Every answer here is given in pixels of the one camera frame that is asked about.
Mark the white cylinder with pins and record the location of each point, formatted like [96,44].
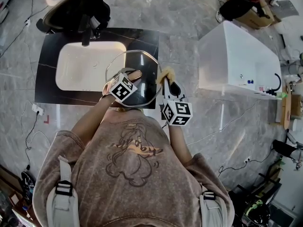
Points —
[297,124]

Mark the brown cardboard box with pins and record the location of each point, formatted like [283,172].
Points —
[297,105]

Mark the white bathtub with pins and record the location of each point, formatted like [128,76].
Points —
[225,55]

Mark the black sink faucet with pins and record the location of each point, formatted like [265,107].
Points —
[86,37]

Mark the black curved tub faucet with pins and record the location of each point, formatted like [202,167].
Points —
[280,84]

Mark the white power strip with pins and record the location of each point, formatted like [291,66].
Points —
[38,109]
[27,22]
[247,160]

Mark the yellow sponge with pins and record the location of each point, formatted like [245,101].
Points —
[166,73]

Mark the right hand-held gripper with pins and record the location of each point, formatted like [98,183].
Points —
[177,112]

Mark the black office chair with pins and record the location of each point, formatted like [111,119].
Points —
[71,13]

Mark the white sink basin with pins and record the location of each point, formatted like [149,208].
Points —
[78,67]

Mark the wooden board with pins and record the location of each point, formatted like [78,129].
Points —
[287,107]

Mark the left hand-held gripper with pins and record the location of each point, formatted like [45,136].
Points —
[122,89]

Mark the grey bath mat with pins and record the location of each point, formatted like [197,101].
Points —
[287,8]

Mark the person's right forearm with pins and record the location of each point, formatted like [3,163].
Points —
[177,141]

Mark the large cardboard box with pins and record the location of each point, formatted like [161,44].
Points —
[255,20]

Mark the person's brown printed shirt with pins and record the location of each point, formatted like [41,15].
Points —
[132,174]

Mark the person's left forearm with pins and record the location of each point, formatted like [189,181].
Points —
[94,117]

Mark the green bottle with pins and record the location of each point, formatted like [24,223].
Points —
[281,95]

